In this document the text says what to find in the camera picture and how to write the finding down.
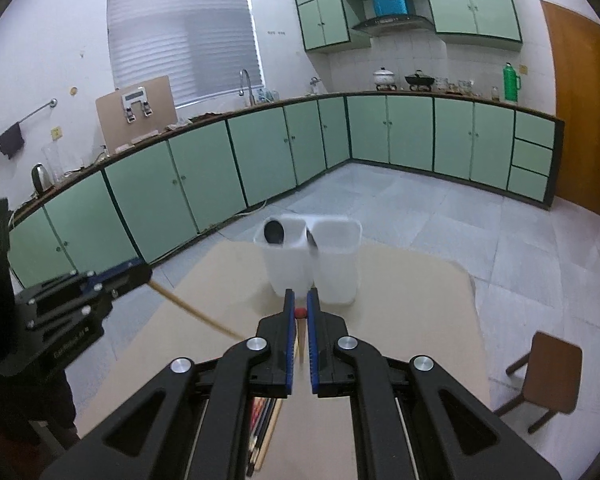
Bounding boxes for green thermos jug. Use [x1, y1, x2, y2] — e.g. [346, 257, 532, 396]
[502, 62, 522, 106]

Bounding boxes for wooden board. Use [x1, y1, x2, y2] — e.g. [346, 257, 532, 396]
[95, 75, 177, 154]

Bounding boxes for dark towel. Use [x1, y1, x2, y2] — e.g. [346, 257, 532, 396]
[0, 122, 25, 160]

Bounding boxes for wooden door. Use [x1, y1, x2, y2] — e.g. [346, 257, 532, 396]
[540, 0, 600, 218]

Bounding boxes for red-tipped wooden chopstick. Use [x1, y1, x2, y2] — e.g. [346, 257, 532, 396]
[295, 308, 309, 367]

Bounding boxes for black chopstick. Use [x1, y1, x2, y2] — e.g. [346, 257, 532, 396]
[250, 397, 272, 461]

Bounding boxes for gas stove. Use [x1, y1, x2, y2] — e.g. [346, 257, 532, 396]
[375, 83, 434, 93]

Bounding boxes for light wooden chopstick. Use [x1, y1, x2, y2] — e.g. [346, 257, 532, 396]
[149, 280, 244, 340]
[247, 399, 284, 478]

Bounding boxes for white two-compartment utensil holder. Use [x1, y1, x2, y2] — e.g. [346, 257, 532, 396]
[254, 214, 363, 306]

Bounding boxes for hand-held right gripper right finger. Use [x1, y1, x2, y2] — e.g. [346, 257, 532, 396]
[306, 287, 563, 480]

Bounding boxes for steel sink faucet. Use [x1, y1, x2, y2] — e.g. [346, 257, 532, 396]
[238, 68, 254, 107]

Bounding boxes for black range hood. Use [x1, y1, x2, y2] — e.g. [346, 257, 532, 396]
[351, 14, 436, 37]

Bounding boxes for black wok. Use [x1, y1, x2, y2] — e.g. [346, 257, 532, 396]
[404, 70, 436, 90]

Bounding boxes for clear glass pitcher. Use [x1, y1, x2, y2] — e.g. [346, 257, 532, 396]
[42, 142, 69, 184]

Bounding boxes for green wall cabinets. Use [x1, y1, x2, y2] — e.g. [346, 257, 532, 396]
[291, 0, 524, 54]

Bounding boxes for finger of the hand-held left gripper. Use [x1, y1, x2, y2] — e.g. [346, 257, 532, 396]
[16, 258, 146, 311]
[25, 263, 154, 336]

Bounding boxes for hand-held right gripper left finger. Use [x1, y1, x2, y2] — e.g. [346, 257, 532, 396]
[39, 288, 298, 480]

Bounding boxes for steel electric kettle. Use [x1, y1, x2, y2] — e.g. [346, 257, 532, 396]
[30, 162, 54, 195]

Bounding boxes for green base cabinets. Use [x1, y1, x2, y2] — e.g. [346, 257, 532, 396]
[7, 91, 566, 291]

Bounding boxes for white window blind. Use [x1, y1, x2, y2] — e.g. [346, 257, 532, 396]
[106, 0, 264, 109]

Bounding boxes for wooden stool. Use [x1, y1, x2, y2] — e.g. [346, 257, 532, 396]
[494, 331, 584, 434]

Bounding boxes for dark metal spoon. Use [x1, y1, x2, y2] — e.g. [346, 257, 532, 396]
[263, 218, 285, 246]

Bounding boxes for steel towel bar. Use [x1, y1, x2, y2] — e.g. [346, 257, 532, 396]
[0, 98, 59, 145]

